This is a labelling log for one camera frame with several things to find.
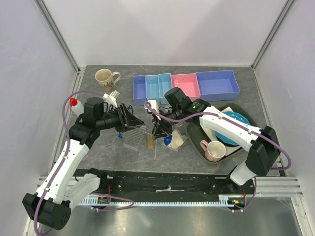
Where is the brown test tube brush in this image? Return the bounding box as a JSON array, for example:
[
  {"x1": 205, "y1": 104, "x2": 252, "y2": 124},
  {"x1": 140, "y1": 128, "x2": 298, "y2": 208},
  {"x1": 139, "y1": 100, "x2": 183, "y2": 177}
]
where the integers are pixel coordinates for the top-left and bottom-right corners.
[{"x1": 147, "y1": 118, "x2": 155, "y2": 149}]

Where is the pink mug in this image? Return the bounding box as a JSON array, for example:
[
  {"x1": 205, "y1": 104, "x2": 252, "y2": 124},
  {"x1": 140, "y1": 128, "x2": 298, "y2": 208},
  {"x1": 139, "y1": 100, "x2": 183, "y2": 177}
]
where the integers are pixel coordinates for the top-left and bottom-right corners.
[{"x1": 200, "y1": 140, "x2": 226, "y2": 162}]

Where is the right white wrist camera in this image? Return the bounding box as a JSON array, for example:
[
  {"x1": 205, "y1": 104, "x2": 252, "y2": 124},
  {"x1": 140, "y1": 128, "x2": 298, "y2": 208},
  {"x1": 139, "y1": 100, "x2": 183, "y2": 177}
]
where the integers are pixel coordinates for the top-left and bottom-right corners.
[{"x1": 144, "y1": 100, "x2": 159, "y2": 115}]

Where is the pink bin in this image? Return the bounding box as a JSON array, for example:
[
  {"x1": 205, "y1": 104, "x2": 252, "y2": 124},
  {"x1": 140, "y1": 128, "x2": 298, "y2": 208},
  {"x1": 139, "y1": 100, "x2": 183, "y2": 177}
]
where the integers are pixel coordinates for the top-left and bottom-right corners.
[{"x1": 171, "y1": 73, "x2": 201, "y2": 101}]

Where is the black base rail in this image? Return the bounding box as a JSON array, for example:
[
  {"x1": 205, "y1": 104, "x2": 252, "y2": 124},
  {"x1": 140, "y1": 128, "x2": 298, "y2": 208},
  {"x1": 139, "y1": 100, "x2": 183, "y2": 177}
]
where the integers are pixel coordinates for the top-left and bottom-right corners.
[{"x1": 74, "y1": 168, "x2": 254, "y2": 203}]

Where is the dark green tray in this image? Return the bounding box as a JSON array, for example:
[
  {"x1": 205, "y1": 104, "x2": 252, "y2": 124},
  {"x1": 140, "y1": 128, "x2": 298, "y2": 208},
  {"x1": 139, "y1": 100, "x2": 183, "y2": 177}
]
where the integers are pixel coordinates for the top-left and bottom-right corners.
[{"x1": 185, "y1": 102, "x2": 257, "y2": 165}]

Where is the beige patterned mug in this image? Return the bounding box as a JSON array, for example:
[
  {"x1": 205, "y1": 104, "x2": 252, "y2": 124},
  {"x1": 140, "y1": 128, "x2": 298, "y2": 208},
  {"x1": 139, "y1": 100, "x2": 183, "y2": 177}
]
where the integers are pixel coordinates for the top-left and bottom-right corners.
[{"x1": 94, "y1": 69, "x2": 121, "y2": 93}]

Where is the right light blue bin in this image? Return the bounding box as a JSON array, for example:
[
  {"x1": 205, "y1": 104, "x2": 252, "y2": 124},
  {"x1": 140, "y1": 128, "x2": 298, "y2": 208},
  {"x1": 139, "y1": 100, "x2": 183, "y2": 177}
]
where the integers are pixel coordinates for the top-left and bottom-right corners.
[{"x1": 158, "y1": 73, "x2": 172, "y2": 105}]

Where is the blue dotted plate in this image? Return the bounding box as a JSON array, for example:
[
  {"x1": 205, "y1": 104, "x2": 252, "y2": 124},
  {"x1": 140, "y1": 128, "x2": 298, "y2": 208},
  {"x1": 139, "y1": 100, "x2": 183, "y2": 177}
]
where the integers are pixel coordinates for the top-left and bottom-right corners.
[{"x1": 215, "y1": 111, "x2": 251, "y2": 147}]

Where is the bag of white gloves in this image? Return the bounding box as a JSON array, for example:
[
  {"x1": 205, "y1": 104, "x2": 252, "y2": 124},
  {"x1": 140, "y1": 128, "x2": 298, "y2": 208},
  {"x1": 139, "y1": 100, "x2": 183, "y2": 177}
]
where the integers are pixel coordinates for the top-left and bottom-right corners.
[{"x1": 163, "y1": 129, "x2": 187, "y2": 151}]

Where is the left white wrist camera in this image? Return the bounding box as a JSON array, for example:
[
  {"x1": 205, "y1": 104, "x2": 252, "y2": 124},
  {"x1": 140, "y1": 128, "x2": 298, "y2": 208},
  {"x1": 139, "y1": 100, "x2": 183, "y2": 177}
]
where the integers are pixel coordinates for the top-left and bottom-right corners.
[{"x1": 102, "y1": 90, "x2": 120, "y2": 108}]

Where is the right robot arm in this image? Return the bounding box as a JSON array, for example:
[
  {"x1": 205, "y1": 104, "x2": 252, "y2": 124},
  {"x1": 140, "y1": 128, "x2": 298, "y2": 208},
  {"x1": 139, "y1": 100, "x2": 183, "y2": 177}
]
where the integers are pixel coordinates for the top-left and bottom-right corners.
[{"x1": 145, "y1": 87, "x2": 281, "y2": 194}]

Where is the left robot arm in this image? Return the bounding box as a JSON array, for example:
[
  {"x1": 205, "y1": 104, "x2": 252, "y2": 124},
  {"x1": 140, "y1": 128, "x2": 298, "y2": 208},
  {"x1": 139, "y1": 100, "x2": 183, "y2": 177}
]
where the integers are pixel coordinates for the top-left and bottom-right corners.
[{"x1": 22, "y1": 97, "x2": 144, "y2": 230}]

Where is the clear test tube rack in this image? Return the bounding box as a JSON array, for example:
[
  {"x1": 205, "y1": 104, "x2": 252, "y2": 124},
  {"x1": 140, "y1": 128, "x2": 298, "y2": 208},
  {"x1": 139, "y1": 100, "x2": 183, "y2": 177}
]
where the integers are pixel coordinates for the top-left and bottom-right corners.
[{"x1": 123, "y1": 125, "x2": 147, "y2": 151}]

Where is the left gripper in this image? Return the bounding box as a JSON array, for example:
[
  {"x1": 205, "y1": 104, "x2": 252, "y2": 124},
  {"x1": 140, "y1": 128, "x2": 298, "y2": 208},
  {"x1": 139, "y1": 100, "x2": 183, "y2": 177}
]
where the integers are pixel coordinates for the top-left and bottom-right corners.
[{"x1": 96, "y1": 103, "x2": 144, "y2": 133}]

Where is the large purple bin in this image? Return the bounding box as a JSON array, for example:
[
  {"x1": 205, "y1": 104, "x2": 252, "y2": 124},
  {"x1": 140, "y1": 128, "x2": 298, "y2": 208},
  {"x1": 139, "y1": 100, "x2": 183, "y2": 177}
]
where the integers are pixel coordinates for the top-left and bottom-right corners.
[{"x1": 196, "y1": 70, "x2": 240, "y2": 102}]

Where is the left light blue bin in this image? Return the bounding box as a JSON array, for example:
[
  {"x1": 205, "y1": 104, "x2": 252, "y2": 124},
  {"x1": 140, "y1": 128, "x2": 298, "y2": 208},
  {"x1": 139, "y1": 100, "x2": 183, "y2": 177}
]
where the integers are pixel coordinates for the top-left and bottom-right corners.
[{"x1": 145, "y1": 75, "x2": 160, "y2": 104}]

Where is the light blue bin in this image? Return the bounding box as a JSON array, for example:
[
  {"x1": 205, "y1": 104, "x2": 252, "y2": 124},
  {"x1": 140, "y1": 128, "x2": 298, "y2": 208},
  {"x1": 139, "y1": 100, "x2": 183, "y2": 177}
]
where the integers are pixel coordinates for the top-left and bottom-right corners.
[
  {"x1": 145, "y1": 75, "x2": 160, "y2": 104},
  {"x1": 158, "y1": 73, "x2": 172, "y2": 105}
]

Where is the blue base measuring cylinder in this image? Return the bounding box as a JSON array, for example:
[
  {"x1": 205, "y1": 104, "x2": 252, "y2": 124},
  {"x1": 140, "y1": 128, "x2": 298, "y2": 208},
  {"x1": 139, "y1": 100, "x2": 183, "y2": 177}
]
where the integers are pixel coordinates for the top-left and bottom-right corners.
[{"x1": 146, "y1": 127, "x2": 173, "y2": 146}]

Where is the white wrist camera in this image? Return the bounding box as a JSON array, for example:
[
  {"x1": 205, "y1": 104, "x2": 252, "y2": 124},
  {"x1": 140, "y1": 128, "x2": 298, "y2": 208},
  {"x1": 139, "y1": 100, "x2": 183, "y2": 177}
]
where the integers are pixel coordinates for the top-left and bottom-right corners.
[
  {"x1": 144, "y1": 100, "x2": 159, "y2": 115},
  {"x1": 102, "y1": 90, "x2": 120, "y2": 108}
]

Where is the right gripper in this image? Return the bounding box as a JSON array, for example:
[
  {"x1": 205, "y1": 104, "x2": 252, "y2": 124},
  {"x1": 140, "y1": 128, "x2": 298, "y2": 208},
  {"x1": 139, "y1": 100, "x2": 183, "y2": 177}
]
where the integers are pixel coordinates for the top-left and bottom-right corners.
[{"x1": 152, "y1": 107, "x2": 183, "y2": 140}]

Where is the small purple bin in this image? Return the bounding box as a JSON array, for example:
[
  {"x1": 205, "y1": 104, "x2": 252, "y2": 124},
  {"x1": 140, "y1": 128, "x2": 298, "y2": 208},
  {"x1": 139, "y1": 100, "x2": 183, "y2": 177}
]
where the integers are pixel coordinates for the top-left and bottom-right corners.
[{"x1": 133, "y1": 75, "x2": 147, "y2": 106}]

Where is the red cap wash bottle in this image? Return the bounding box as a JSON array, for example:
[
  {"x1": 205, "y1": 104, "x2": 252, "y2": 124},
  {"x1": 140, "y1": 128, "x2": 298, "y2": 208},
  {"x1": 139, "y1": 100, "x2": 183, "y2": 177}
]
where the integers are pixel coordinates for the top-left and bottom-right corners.
[{"x1": 69, "y1": 97, "x2": 84, "y2": 117}]

